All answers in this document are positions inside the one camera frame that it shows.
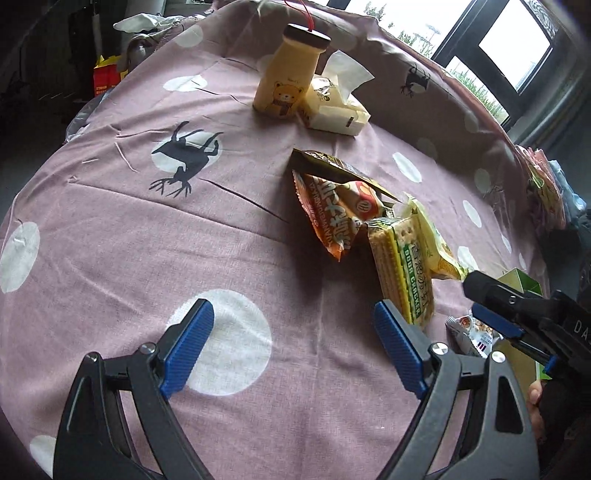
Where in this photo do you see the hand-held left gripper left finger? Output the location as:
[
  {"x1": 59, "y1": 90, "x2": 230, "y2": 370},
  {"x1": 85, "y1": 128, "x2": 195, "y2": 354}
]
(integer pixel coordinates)
[{"x1": 53, "y1": 298, "x2": 215, "y2": 480}]

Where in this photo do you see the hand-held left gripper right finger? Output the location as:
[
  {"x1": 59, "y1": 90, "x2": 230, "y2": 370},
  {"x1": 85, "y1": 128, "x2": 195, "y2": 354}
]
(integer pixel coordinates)
[{"x1": 373, "y1": 300, "x2": 541, "y2": 480}]

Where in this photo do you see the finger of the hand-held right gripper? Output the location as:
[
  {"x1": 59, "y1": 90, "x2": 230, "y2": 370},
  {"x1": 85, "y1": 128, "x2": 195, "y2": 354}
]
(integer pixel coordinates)
[
  {"x1": 471, "y1": 303, "x2": 557, "y2": 370},
  {"x1": 463, "y1": 271, "x2": 561, "y2": 321}
]

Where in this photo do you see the green cardboard box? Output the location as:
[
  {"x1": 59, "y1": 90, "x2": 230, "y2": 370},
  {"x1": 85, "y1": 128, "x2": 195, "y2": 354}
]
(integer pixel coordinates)
[{"x1": 501, "y1": 270, "x2": 555, "y2": 384}]

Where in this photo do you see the small white snack packet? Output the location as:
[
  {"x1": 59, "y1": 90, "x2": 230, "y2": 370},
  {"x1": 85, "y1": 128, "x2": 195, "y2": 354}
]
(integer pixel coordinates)
[{"x1": 445, "y1": 314, "x2": 502, "y2": 358}]

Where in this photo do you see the pale yellow snack packet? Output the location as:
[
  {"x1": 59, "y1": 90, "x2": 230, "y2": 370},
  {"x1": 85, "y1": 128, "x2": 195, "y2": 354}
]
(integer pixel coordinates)
[{"x1": 402, "y1": 193, "x2": 469, "y2": 282}]

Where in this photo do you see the green cracker packet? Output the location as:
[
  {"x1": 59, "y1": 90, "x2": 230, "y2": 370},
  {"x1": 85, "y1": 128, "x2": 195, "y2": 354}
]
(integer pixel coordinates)
[{"x1": 367, "y1": 215, "x2": 437, "y2": 330}]

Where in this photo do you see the person's right hand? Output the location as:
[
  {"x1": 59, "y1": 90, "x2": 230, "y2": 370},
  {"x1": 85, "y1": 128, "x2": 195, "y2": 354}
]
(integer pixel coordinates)
[{"x1": 527, "y1": 380, "x2": 544, "y2": 432}]

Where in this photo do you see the pile of folded clothes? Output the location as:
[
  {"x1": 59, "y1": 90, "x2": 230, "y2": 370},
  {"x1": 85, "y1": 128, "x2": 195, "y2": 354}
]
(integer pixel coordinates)
[{"x1": 515, "y1": 145, "x2": 591, "y2": 232}]

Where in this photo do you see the pink dotted deer print blanket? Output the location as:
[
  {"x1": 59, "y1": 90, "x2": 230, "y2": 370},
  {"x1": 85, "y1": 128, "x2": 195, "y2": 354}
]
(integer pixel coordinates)
[{"x1": 0, "y1": 0, "x2": 555, "y2": 480}]

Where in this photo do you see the orange snack bag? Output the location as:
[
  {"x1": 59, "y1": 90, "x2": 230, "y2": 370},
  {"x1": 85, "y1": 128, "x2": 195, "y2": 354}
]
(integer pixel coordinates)
[{"x1": 293, "y1": 171, "x2": 384, "y2": 262}]

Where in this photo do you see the dark olive snack bag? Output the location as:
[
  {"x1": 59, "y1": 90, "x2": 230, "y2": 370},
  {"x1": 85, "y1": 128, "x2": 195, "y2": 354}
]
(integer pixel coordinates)
[{"x1": 290, "y1": 148, "x2": 400, "y2": 204}]

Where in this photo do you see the cream tissue pack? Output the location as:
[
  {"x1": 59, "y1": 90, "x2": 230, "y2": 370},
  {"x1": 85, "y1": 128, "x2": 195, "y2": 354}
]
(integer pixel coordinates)
[{"x1": 298, "y1": 51, "x2": 375, "y2": 137}]

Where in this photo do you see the black framed window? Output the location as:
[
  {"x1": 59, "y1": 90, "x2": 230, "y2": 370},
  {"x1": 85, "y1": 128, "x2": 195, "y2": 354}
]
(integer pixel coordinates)
[{"x1": 323, "y1": 0, "x2": 571, "y2": 132}]

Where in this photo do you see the red and yellow bag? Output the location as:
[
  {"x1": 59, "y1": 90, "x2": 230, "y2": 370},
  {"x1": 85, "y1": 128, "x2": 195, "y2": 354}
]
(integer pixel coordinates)
[{"x1": 93, "y1": 54, "x2": 127, "y2": 95}]

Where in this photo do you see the yellow bear print bottle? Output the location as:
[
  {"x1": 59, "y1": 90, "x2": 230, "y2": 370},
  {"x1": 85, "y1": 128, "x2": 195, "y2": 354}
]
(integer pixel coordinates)
[{"x1": 252, "y1": 23, "x2": 331, "y2": 118}]

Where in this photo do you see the white crumpled cloth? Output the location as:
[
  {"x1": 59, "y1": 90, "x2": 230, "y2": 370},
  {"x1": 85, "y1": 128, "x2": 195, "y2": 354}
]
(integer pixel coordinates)
[{"x1": 113, "y1": 13, "x2": 163, "y2": 34}]

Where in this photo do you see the red cord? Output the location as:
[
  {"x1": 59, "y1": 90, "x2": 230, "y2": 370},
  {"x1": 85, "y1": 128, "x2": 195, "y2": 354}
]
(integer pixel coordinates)
[{"x1": 284, "y1": 0, "x2": 320, "y2": 33}]

